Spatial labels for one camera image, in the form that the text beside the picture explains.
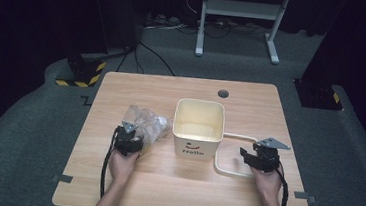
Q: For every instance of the white metal stand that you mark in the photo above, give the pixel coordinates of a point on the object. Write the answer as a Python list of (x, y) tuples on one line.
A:
[(242, 9)]

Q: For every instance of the white crumpled paper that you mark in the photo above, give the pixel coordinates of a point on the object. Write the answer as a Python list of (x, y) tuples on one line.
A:
[(162, 121)]

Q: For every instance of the black yellow striped stand base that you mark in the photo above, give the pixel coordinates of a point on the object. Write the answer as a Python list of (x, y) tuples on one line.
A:
[(319, 95), (83, 71)]

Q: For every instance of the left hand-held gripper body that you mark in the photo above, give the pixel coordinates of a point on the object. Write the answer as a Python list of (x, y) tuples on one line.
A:
[(124, 141)]

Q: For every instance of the clear plastic bin bag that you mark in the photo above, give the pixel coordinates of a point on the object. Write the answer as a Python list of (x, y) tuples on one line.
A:
[(145, 123)]

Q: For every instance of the person's right hand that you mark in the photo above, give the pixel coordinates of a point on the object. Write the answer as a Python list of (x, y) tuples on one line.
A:
[(266, 184)]

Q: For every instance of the person's left hand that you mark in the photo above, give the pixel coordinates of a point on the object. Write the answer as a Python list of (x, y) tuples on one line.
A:
[(121, 169)]

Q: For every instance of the grey tape piece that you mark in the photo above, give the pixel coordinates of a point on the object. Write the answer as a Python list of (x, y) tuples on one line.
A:
[(63, 178), (305, 196)]

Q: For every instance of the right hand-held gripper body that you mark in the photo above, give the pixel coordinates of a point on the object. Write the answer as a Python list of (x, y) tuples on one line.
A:
[(266, 157)]

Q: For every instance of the cream plastic waste bin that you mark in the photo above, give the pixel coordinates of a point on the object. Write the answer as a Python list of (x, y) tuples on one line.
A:
[(197, 147)]

